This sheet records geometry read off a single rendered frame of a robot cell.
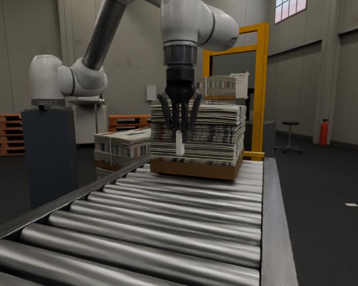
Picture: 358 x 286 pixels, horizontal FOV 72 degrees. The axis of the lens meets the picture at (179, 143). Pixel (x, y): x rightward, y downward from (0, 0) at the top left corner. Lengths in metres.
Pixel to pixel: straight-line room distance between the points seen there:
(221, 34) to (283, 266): 0.58
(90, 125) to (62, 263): 5.59
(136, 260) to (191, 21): 0.53
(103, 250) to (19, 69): 8.20
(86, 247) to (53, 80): 1.01
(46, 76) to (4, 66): 7.32
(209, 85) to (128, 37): 6.02
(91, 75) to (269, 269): 1.21
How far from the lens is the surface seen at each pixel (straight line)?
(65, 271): 0.45
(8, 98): 8.63
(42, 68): 1.38
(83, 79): 1.41
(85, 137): 6.03
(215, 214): 0.58
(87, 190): 0.74
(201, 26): 0.68
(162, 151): 0.83
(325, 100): 6.88
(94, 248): 0.49
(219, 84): 2.42
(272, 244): 0.49
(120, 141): 1.54
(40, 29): 8.56
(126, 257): 0.46
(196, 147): 0.79
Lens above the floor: 1.05
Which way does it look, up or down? 10 degrees down
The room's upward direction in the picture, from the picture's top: straight up
